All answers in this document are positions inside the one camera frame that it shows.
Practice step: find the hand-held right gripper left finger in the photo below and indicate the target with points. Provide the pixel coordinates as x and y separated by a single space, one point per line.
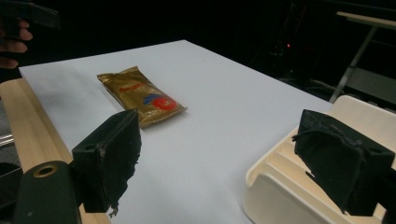
102 161

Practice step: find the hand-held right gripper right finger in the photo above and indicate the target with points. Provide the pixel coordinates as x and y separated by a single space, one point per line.
336 161

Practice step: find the cream plastic rack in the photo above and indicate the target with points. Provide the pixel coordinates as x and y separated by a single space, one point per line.
280 193

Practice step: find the gold snack packet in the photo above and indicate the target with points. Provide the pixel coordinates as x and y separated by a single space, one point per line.
141 95

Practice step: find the grey metal stand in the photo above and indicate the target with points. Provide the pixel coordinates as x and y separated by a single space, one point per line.
358 59

